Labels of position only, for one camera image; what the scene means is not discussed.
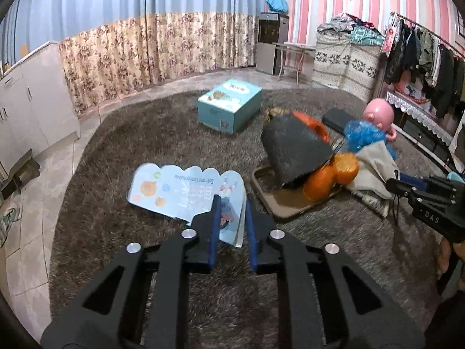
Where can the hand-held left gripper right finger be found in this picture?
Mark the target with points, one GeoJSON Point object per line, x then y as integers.
{"type": "Point", "coordinates": [250, 236]}

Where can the metal folding table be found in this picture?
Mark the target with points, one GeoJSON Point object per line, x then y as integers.
{"type": "Point", "coordinates": [294, 49]}

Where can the blue children's picture book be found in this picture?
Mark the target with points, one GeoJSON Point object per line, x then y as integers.
{"type": "Point", "coordinates": [170, 189]}

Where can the teal cardboard box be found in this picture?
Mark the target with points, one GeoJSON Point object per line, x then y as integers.
{"type": "Point", "coordinates": [229, 105]}

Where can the pink pig toy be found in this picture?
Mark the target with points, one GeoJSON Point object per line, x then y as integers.
{"type": "Point", "coordinates": [379, 112]}

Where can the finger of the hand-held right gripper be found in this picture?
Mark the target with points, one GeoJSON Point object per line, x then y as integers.
{"type": "Point", "coordinates": [397, 187]}
{"type": "Point", "coordinates": [412, 181]}

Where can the white cabinet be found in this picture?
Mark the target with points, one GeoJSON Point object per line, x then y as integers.
{"type": "Point", "coordinates": [36, 109]}

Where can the pink hanging bag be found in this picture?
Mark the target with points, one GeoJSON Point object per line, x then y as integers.
{"type": "Point", "coordinates": [388, 40]}

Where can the row of hanging clothes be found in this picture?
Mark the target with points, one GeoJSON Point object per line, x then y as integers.
{"type": "Point", "coordinates": [425, 58]}

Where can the beige cloth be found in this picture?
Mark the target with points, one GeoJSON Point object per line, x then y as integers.
{"type": "Point", "coordinates": [374, 167]}

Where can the dark grey felt mat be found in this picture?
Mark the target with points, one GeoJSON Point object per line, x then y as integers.
{"type": "Point", "coordinates": [294, 149]}

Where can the black flat box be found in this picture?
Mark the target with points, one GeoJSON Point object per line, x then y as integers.
{"type": "Point", "coordinates": [338, 120]}

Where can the low table with lace cloth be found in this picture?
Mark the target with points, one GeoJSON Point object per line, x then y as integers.
{"type": "Point", "coordinates": [417, 116]}

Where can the metal clothes rack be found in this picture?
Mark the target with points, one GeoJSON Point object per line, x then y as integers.
{"type": "Point", "coordinates": [428, 31]}

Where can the brown plastic tray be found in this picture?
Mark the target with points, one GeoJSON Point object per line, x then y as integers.
{"type": "Point", "coordinates": [283, 203]}

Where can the pile of folded clothes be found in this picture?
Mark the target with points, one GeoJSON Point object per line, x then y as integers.
{"type": "Point", "coordinates": [348, 25]}

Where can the blue and floral curtain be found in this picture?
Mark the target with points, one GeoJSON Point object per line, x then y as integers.
{"type": "Point", "coordinates": [145, 43]}

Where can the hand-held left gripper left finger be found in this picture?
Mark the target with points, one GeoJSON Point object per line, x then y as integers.
{"type": "Point", "coordinates": [215, 232]}

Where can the orange plastic bag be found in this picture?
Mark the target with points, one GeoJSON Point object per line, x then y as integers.
{"type": "Point", "coordinates": [316, 123]}

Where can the small wooden stool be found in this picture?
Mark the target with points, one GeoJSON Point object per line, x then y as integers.
{"type": "Point", "coordinates": [21, 169]}

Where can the grey water dispenser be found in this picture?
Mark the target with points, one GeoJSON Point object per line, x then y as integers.
{"type": "Point", "coordinates": [270, 43]}

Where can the person's right hand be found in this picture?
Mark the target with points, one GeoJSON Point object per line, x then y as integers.
{"type": "Point", "coordinates": [444, 258]}

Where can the orange snack packet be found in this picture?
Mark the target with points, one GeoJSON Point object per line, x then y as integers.
{"type": "Point", "coordinates": [327, 178]}

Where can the patterned cloth covered stack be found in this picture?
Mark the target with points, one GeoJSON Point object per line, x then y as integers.
{"type": "Point", "coordinates": [345, 65]}

